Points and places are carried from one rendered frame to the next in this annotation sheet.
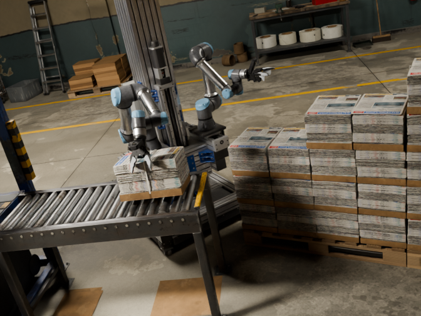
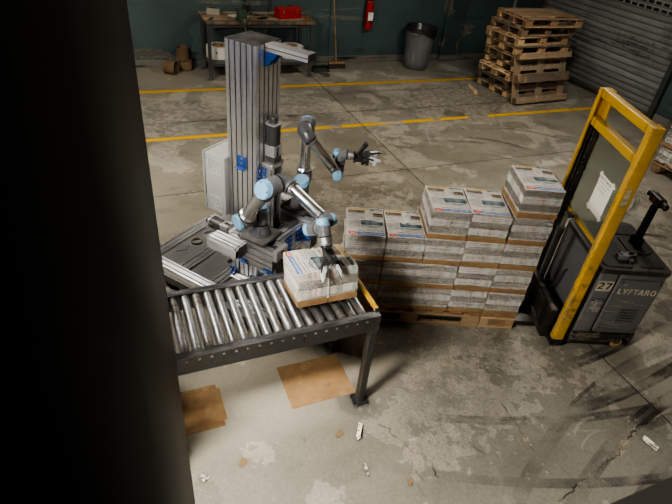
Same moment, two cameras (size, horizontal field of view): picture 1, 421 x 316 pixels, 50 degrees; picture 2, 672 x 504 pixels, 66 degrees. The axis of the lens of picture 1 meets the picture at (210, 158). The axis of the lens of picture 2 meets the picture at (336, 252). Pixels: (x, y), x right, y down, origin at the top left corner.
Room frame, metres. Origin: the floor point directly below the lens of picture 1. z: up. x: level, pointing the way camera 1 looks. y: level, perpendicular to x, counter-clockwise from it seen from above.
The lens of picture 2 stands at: (0.51, 1.71, 2.88)
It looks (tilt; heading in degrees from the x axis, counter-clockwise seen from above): 36 degrees down; 324
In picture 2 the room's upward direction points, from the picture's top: 7 degrees clockwise
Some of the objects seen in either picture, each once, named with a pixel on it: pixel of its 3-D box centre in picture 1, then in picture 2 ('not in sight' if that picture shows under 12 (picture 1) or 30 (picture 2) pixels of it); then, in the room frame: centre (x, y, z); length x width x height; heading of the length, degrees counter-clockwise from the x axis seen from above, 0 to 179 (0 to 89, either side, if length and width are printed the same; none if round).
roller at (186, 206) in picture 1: (189, 195); (349, 292); (2.46, 0.17, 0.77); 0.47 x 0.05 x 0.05; 170
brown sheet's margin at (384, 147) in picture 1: (383, 135); (480, 225); (2.59, -1.09, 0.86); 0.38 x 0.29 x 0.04; 147
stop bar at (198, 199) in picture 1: (201, 189); (362, 287); (2.44, 0.09, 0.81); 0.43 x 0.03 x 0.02; 170
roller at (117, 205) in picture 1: (118, 202); (279, 306); (2.54, 0.62, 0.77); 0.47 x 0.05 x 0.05; 170
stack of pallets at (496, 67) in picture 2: not in sight; (526, 52); (6.68, -6.35, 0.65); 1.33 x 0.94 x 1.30; 84
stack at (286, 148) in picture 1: (321, 191); (413, 268); (2.82, -0.72, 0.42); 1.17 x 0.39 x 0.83; 59
